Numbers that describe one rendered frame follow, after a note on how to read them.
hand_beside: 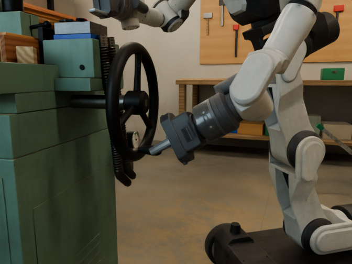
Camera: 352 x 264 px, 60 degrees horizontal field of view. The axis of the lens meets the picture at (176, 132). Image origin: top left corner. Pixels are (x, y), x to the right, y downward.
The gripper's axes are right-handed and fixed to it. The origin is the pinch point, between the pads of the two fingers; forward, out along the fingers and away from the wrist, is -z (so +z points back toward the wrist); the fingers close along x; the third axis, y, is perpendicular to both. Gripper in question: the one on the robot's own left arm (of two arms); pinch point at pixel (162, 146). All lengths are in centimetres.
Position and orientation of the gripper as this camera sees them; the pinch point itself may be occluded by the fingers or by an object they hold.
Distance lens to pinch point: 71.3
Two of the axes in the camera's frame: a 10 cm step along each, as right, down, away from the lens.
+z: 8.4, -4.6, -3.1
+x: -4.4, -8.9, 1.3
